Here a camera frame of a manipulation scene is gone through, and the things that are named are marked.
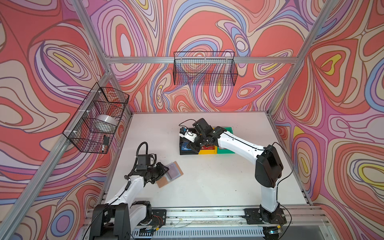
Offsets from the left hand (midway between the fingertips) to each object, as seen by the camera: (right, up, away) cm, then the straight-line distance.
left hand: (169, 168), depth 87 cm
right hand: (+12, +12, -1) cm, 17 cm away
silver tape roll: (-29, +29, -13) cm, 43 cm away
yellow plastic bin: (+25, +9, +12) cm, 29 cm away
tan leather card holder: (+3, -3, +2) cm, 5 cm away
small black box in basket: (-29, +17, -13) cm, 37 cm away
